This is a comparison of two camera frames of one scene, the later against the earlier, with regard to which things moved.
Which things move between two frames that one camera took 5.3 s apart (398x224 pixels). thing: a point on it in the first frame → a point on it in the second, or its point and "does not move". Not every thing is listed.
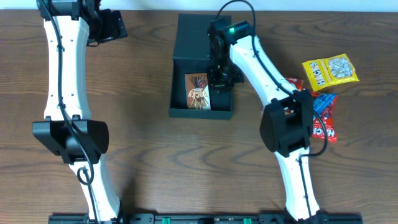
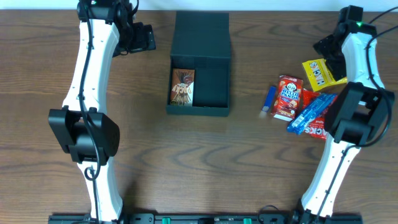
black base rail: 319,218 does not move
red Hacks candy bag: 329,116 does not move
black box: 193,94 does not move
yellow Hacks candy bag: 330,72 does not move
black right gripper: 224,79 → 330,52
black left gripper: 109,33 → 140,43
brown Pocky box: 198,91 → 182,87
